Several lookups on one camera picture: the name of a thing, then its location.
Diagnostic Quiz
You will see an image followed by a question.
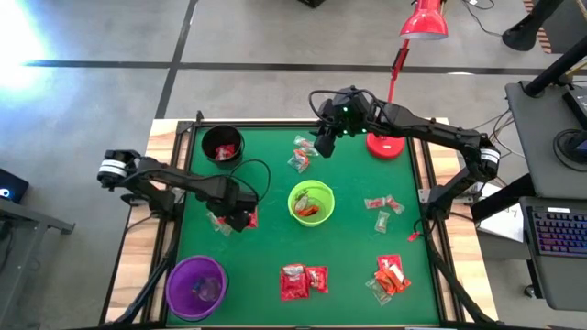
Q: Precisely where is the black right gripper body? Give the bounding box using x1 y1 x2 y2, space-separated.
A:
335 88 382 138

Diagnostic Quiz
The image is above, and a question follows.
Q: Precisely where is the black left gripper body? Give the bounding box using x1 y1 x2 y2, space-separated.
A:
204 175 242 216

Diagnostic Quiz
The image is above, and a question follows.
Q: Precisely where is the large red candy bag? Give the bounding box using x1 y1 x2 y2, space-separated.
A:
279 273 310 303

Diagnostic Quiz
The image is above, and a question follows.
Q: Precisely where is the clear green candy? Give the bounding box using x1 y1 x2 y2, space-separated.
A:
365 278 393 306
373 210 391 235

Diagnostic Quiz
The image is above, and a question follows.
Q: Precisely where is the green table mat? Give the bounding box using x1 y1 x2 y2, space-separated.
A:
167 126 441 326

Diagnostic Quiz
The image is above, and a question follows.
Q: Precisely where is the green plastic bucket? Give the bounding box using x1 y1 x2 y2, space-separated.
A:
287 179 337 228

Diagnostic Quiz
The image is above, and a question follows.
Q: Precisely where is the black plastic bucket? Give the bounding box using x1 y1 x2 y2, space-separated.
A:
201 123 246 171

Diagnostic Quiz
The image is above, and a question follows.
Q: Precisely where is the purple plastic bucket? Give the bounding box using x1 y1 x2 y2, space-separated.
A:
164 255 229 322

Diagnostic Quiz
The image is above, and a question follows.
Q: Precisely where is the red desk lamp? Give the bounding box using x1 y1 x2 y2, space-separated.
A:
365 0 449 161

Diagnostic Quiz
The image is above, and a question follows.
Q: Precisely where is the white paper sheet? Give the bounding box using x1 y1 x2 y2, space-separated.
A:
476 181 526 244

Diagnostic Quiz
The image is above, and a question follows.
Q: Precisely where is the black stand base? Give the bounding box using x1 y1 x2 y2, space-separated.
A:
502 0 565 52

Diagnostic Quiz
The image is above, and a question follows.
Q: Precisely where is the gray desk top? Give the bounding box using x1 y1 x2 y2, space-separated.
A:
504 80 587 201

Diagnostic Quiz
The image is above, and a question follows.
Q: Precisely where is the gray metal desk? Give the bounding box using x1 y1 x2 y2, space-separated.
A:
0 196 76 330

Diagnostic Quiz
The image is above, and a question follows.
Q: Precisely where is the black stand pole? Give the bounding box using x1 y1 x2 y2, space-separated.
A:
524 36 587 98

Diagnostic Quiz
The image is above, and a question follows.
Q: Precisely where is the black device with light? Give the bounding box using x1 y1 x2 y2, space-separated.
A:
0 168 30 204

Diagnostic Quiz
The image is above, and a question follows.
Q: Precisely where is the black round base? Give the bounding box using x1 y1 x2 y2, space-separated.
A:
553 127 587 167

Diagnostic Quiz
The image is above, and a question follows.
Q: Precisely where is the black computer keyboard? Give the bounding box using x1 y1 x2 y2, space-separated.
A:
518 195 587 313

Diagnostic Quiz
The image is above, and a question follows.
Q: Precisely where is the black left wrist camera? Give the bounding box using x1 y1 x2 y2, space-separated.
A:
238 191 260 215

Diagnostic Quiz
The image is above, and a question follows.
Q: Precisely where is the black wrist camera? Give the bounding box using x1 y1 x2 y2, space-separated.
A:
238 191 260 215
316 97 338 129

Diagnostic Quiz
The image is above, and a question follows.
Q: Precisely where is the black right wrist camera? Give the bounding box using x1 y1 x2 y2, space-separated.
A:
316 97 338 129

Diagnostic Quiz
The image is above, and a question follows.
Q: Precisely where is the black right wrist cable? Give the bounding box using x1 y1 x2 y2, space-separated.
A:
307 88 382 123

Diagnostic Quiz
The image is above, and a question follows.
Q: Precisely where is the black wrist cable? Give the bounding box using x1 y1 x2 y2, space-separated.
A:
227 159 272 204
307 88 382 123

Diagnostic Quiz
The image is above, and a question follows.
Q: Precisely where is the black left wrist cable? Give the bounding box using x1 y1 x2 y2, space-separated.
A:
227 159 272 204

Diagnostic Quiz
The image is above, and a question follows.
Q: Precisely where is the black table frame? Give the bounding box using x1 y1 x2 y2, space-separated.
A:
164 110 449 328

